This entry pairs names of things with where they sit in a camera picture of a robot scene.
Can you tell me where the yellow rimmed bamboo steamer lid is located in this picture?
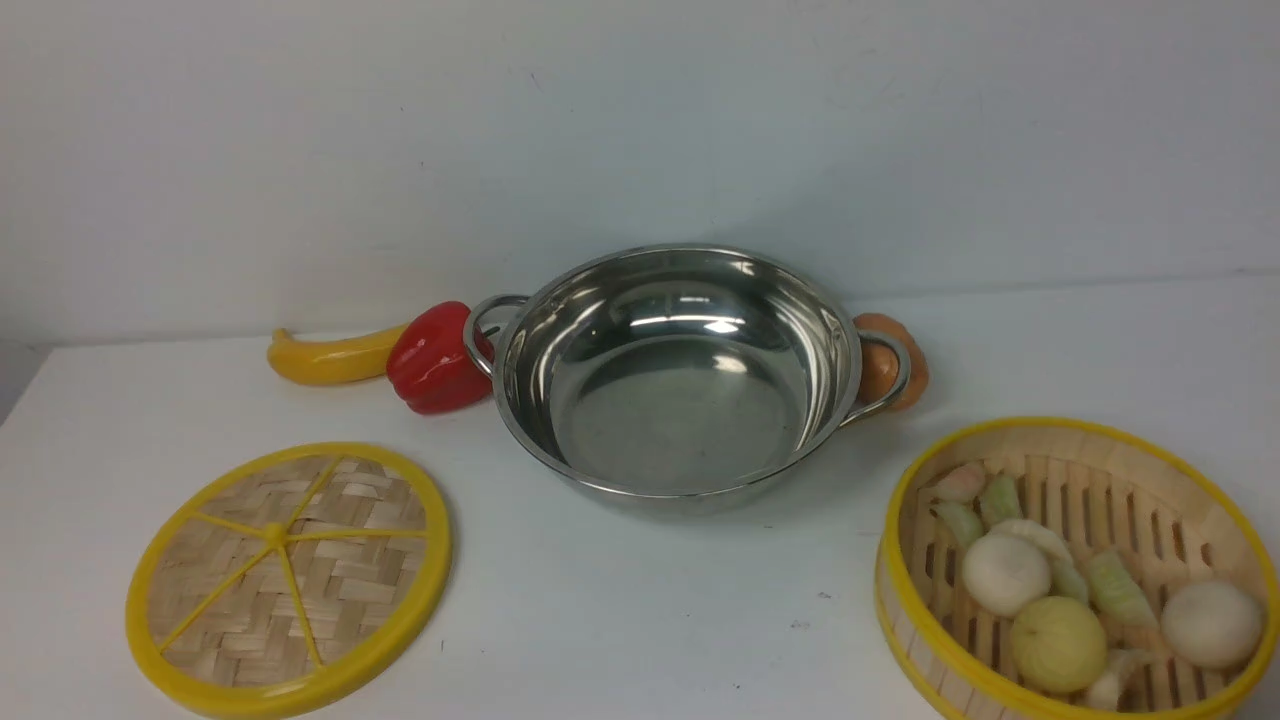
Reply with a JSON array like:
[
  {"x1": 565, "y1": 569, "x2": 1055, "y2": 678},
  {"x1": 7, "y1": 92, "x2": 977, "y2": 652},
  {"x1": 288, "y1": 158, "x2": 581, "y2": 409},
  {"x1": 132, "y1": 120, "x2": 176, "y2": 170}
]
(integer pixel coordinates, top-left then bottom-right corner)
[{"x1": 125, "y1": 442, "x2": 454, "y2": 719}]

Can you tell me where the yellow rimmed bamboo steamer basket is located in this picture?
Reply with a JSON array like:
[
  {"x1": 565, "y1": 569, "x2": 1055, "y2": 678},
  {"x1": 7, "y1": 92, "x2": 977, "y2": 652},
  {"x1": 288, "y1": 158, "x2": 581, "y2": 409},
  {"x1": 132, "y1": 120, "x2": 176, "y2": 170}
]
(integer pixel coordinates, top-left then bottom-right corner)
[{"x1": 876, "y1": 416, "x2": 1277, "y2": 719}]

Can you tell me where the stainless steel pot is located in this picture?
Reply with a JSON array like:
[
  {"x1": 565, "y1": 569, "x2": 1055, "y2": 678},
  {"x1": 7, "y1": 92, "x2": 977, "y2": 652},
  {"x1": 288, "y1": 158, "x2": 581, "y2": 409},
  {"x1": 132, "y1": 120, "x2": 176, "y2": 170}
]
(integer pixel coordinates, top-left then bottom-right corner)
[{"x1": 463, "y1": 243, "x2": 911, "y2": 514}]

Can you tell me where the red bell pepper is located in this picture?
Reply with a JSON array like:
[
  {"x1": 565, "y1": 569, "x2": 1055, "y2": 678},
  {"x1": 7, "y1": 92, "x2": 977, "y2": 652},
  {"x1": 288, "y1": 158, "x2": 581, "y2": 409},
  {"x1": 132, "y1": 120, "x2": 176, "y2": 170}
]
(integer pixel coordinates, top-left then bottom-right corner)
[{"x1": 387, "y1": 301, "x2": 492, "y2": 415}]

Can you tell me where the yellow banana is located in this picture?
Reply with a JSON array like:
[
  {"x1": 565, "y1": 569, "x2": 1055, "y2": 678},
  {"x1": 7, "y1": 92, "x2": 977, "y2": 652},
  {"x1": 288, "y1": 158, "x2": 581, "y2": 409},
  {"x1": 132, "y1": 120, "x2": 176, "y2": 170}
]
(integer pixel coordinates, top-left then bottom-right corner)
[{"x1": 266, "y1": 324, "x2": 410, "y2": 387}]

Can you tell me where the pink shrimp dumpling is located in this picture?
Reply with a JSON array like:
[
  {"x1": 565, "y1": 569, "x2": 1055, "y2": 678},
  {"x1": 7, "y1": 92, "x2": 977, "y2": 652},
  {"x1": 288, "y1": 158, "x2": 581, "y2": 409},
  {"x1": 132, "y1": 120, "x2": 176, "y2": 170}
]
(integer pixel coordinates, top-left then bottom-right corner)
[{"x1": 932, "y1": 462, "x2": 988, "y2": 505}]

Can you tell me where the white steamed bun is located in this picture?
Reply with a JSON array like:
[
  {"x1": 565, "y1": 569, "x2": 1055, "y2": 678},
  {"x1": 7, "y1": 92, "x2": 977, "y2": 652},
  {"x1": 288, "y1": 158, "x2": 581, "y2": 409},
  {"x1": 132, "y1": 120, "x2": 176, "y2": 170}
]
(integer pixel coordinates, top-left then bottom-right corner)
[{"x1": 961, "y1": 534, "x2": 1052, "y2": 618}]

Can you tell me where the yellow green steamed bun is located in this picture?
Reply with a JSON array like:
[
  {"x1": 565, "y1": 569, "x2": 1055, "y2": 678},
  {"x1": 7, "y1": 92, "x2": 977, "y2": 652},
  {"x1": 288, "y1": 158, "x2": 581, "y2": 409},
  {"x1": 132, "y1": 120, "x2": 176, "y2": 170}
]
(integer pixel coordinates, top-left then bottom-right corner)
[{"x1": 1011, "y1": 596, "x2": 1108, "y2": 694}]

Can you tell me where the green dumpling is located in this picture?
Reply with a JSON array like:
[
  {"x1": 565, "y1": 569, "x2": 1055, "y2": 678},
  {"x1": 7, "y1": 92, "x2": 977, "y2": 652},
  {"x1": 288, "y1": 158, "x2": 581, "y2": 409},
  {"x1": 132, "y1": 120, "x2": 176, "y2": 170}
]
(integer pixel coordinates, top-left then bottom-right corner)
[{"x1": 1085, "y1": 548, "x2": 1160, "y2": 629}]

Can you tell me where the white bun at right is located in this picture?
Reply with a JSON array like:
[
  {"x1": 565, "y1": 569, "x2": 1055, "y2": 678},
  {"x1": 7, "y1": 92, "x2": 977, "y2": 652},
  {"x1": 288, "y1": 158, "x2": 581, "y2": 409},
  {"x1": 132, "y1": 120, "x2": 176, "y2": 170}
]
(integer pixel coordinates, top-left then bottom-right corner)
[{"x1": 1161, "y1": 580, "x2": 1266, "y2": 670}]

